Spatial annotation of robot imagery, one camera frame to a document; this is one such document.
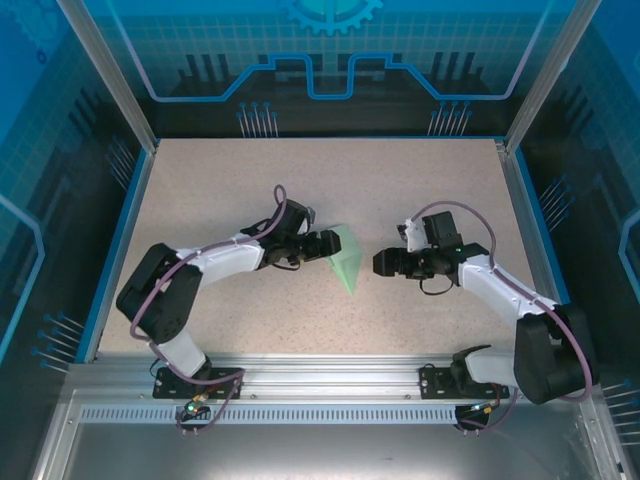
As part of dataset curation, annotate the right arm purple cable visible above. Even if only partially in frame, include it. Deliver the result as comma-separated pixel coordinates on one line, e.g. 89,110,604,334
408,200,589,437

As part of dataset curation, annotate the cable connector with light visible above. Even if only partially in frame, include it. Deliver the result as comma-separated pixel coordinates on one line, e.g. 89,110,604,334
467,398,501,417
180,393,211,422

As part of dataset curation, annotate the long aluminium base rail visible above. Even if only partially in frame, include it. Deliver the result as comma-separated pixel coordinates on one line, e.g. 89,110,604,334
64,352,599,401

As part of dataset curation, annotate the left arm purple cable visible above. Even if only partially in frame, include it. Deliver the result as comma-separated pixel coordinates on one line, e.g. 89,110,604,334
129,184,290,437

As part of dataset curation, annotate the blue table edge strip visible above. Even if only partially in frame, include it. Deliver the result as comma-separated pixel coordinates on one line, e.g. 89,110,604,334
514,147,574,314
73,148,154,365

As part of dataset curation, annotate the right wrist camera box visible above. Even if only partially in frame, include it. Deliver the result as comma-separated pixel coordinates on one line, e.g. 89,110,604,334
397,218,426,254

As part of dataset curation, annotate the light green cloth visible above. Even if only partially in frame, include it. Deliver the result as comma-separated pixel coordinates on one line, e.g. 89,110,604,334
325,223,363,297

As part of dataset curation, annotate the aluminium side rail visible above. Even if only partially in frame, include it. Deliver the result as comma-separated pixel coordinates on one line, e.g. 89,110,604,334
493,138,554,301

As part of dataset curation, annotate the steel sheet panel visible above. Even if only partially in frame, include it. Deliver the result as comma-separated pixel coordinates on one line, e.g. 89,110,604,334
29,389,631,480

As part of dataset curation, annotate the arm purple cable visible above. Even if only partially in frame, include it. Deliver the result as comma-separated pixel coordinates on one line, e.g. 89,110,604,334
408,200,589,437
129,184,290,437

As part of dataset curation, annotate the aluminium frame post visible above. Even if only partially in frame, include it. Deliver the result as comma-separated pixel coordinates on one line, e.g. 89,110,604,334
54,0,159,154
503,0,602,154

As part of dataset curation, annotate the slotted metal cable tray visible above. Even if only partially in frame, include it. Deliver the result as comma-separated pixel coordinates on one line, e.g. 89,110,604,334
78,406,509,426

